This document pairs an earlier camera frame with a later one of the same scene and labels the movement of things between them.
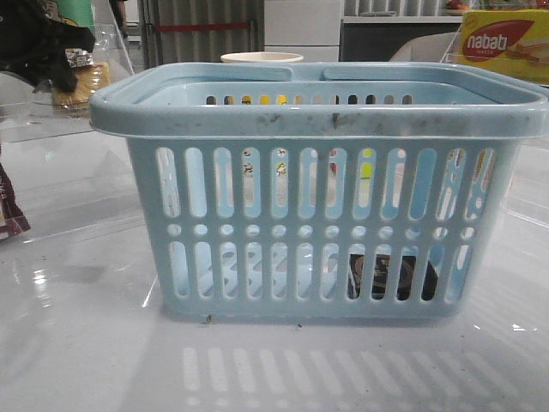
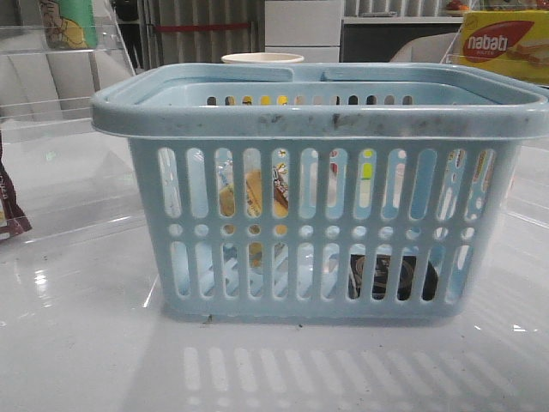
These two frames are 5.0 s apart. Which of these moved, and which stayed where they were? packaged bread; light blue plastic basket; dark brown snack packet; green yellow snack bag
Moved: packaged bread
Stayed: dark brown snack packet; green yellow snack bag; light blue plastic basket
